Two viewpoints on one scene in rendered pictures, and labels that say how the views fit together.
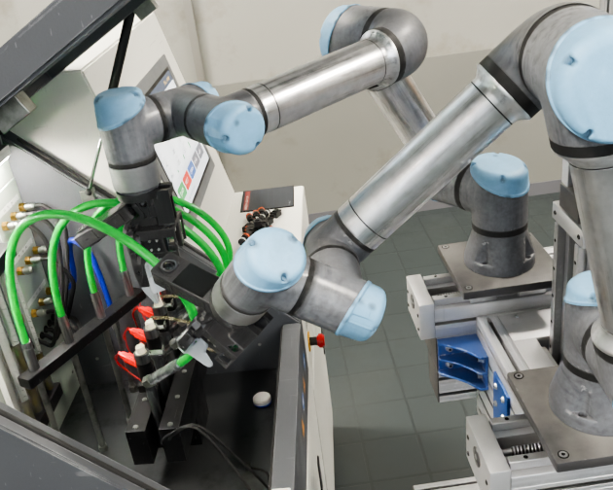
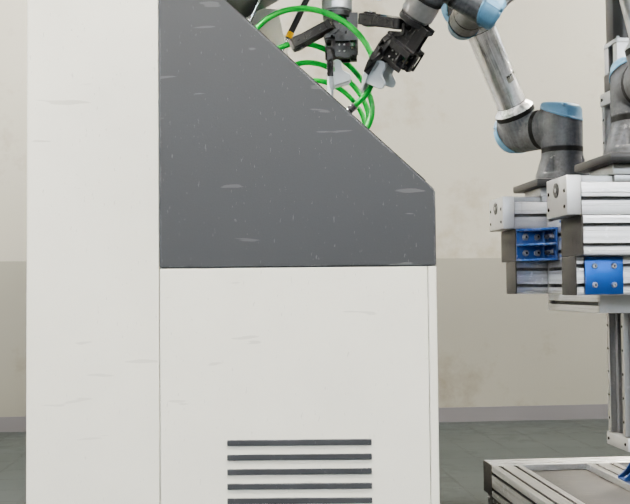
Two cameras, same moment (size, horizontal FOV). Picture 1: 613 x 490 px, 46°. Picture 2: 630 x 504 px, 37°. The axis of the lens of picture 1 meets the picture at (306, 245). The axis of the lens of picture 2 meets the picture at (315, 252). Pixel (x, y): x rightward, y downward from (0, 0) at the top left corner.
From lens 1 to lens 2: 1.69 m
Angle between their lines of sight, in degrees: 29
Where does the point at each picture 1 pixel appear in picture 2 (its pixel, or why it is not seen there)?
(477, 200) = (545, 124)
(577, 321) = (617, 77)
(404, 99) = (495, 44)
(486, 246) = (553, 159)
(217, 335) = (398, 43)
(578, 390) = (622, 128)
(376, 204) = not seen: outside the picture
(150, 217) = (342, 30)
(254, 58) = not seen: hidden behind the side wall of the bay
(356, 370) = not seen: hidden behind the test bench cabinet
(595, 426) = not seen: outside the picture
